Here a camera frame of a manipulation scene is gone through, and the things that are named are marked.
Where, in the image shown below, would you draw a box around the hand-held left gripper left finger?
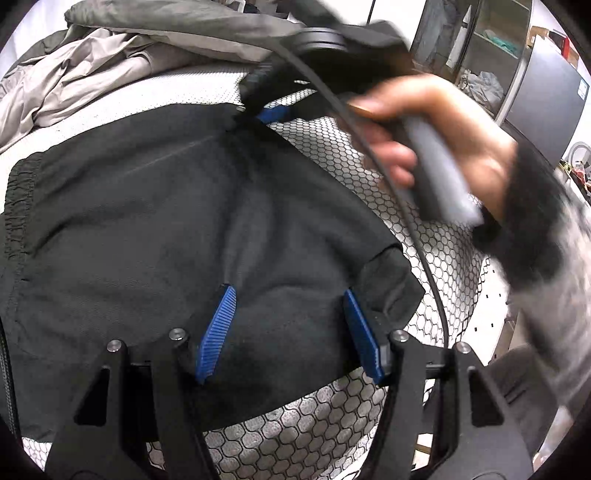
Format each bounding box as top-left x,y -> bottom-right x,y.
45,282 -> 238,480

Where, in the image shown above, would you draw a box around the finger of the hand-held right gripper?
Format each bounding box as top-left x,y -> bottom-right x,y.
239,62 -> 301,125

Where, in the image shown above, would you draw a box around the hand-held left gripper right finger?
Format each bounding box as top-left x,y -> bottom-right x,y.
342,288 -> 532,480

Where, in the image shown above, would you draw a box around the black pants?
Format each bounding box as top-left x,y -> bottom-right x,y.
0,102 -> 426,439

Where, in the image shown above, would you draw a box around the person's right hand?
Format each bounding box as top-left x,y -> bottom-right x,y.
344,74 -> 518,227

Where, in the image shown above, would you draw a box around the white patterned mattress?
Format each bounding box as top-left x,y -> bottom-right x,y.
0,65 -> 522,480

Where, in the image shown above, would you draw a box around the glass door cabinet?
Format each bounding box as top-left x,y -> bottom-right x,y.
411,0 -> 536,121

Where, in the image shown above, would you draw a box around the olive grey blanket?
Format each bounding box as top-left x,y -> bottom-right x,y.
14,0 -> 324,63

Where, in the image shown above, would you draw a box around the grey cloth bundle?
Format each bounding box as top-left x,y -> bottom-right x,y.
457,69 -> 506,109

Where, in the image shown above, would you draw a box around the dark flat panel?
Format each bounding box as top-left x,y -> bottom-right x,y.
496,44 -> 591,162

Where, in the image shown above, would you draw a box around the light beige duvet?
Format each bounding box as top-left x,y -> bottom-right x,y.
0,25 -> 259,155

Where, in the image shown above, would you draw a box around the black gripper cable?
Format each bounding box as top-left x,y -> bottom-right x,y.
268,44 -> 451,352

